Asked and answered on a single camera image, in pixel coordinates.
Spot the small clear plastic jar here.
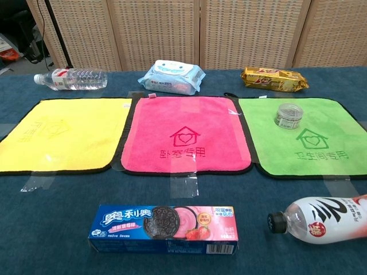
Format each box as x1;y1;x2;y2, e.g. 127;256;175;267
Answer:
274;103;304;130

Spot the blue pink Oreo box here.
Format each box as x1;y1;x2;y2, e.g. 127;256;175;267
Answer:
87;204;239;256

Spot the pink microfibre cloth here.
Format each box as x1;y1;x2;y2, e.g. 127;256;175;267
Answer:
120;96;253;176

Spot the clear tape strip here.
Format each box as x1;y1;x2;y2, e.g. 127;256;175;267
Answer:
19;174;55;193
169;171;199;199
323;175;359;198

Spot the light blue wet wipes pack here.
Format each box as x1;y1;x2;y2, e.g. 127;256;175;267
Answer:
137;59;206;95

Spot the golden biscuit pack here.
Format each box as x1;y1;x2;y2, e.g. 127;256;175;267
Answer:
240;66;310;93

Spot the wooden rattan folding screen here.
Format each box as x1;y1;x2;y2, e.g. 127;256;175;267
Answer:
25;0;367;72

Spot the yellow microfibre cloth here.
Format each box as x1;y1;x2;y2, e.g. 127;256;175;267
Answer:
0;97;133;175

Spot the clear water bottle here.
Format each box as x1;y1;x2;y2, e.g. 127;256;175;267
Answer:
33;68;108;92

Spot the green microfibre cloth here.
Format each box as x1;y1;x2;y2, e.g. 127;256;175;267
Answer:
237;97;367;180

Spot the blue felt table cover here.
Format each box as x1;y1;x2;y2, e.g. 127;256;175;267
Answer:
0;66;367;275

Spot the black tripod stand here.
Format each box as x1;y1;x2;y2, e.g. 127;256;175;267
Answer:
42;0;74;69

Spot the white pink drink bottle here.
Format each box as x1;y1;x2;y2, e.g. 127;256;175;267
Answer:
267;194;367;245

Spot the black office chair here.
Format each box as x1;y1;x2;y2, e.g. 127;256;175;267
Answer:
0;10;52;64

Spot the orange plastic bag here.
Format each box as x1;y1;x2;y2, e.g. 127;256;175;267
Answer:
0;48;21;61

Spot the black floor cable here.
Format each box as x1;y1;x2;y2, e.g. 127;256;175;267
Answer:
36;0;54;68

